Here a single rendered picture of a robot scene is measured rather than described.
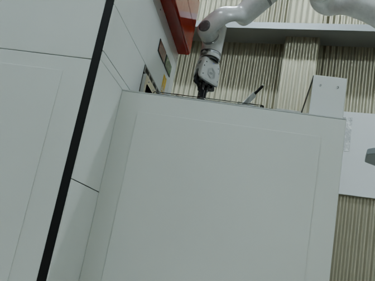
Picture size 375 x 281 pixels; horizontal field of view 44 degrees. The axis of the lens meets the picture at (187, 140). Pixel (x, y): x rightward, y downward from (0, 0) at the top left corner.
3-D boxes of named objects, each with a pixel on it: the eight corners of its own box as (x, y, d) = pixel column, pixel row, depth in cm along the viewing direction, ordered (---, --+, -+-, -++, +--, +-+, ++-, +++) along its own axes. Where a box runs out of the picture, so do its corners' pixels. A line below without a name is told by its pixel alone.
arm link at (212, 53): (210, 46, 182) (208, 53, 181) (225, 56, 187) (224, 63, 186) (195, 51, 188) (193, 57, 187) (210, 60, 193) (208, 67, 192)
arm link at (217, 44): (216, 47, 181) (223, 59, 190) (222, 18, 185) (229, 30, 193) (196, 47, 185) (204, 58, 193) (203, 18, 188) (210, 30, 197)
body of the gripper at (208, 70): (207, 51, 181) (201, 77, 178) (225, 62, 187) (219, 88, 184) (194, 54, 187) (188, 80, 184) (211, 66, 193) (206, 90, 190)
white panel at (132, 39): (91, 58, 116) (125, -78, 125) (154, 142, 194) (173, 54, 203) (103, 60, 116) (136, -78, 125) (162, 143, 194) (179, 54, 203)
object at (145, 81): (135, 100, 151) (142, 72, 154) (160, 136, 193) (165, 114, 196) (141, 100, 151) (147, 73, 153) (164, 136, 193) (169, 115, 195)
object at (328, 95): (308, 120, 132) (313, 74, 135) (291, 162, 184) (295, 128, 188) (342, 125, 130) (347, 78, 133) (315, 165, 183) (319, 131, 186)
